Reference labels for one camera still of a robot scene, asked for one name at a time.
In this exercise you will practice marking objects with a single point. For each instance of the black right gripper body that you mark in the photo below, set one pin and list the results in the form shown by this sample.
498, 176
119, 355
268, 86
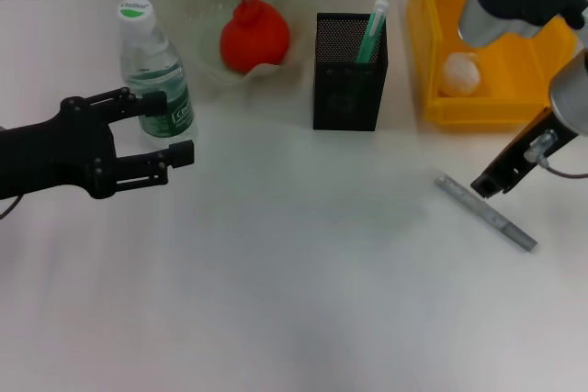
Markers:
533, 148

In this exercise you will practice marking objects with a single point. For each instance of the clear water bottle green label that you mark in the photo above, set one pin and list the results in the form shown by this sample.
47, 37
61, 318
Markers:
151, 61

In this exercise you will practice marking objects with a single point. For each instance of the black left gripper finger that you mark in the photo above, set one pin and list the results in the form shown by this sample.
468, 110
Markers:
147, 167
128, 105

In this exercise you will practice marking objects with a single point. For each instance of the green utility knife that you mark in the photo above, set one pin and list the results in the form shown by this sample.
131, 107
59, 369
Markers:
369, 38

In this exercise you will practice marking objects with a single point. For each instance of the translucent green fruit bowl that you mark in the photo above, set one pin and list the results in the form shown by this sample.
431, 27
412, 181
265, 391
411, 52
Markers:
193, 6

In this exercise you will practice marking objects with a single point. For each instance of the white paper ball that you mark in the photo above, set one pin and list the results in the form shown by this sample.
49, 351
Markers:
460, 74

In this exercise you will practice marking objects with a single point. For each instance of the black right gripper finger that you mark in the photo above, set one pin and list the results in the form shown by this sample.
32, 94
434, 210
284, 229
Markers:
487, 185

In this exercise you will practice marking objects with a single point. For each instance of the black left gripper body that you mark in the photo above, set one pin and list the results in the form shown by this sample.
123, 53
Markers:
50, 158

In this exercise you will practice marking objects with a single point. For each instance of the yellow plastic storage bin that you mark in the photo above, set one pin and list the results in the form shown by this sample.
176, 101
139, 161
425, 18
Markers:
505, 66

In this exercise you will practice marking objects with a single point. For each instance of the grey marker pen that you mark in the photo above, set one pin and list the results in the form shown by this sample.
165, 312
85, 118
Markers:
500, 222

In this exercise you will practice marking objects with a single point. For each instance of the black mesh pen holder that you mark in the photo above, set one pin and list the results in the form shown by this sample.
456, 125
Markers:
347, 98

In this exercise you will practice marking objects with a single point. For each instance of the red-orange knitted fruit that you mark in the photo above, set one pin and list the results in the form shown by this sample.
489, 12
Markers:
252, 41

